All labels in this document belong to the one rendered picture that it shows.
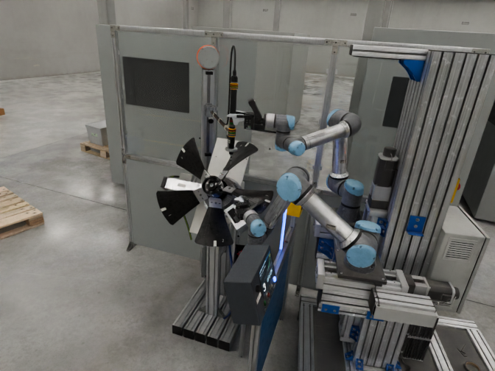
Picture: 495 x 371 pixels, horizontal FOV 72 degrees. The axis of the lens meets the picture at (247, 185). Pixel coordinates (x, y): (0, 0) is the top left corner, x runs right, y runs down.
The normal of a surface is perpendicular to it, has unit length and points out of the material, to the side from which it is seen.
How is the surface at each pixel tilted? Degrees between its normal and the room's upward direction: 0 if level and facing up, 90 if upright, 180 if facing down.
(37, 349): 0
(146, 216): 90
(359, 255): 94
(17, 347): 0
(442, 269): 90
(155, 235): 90
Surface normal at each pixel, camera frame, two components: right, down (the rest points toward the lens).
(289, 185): -0.50, 0.25
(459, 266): -0.15, 0.39
